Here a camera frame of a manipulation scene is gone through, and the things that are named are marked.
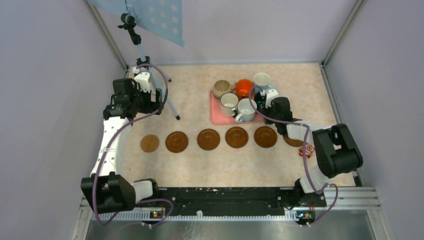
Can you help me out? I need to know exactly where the dark wooden coaster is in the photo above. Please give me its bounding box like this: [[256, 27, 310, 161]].
[[253, 126, 278, 149], [225, 126, 249, 149], [165, 131, 189, 153], [196, 128, 221, 151], [283, 136, 303, 147]]

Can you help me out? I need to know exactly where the light wooden coaster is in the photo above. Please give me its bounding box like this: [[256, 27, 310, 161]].
[[140, 134, 160, 153]]

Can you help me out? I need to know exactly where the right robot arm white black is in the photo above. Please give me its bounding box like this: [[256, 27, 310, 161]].
[[253, 89, 363, 206]]

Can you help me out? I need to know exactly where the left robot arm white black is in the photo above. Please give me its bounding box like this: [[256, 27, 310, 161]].
[[80, 78, 167, 215]]

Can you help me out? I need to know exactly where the white mug front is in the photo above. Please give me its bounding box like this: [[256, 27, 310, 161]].
[[234, 98, 257, 123]]

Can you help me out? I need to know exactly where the orange glass mug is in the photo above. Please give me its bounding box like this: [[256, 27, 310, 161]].
[[235, 79, 254, 100]]

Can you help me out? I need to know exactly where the light blue mug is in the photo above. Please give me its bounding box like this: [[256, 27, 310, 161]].
[[253, 72, 275, 90]]

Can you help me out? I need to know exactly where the white mug dark rim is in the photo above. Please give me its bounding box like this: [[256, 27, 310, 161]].
[[219, 92, 239, 118]]

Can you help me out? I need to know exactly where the beige mug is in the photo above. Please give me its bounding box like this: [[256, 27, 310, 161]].
[[211, 79, 237, 100]]

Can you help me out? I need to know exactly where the pink tray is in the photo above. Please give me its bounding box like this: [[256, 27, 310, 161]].
[[209, 91, 265, 125]]

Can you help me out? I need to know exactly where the red owl figurine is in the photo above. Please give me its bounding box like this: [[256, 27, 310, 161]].
[[298, 143, 315, 159]]

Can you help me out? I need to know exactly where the blue tripod stand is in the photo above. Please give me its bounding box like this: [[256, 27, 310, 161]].
[[117, 12, 181, 121]]

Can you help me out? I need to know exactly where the blue perforated board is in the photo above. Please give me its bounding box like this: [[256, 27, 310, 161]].
[[89, 0, 185, 47]]

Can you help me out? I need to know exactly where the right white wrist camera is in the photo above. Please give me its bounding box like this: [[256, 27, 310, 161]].
[[259, 88, 280, 108]]

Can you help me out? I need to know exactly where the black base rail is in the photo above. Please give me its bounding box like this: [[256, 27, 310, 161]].
[[132, 187, 327, 217]]

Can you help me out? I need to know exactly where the white cable duct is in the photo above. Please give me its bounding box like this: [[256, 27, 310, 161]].
[[90, 210, 299, 222]]

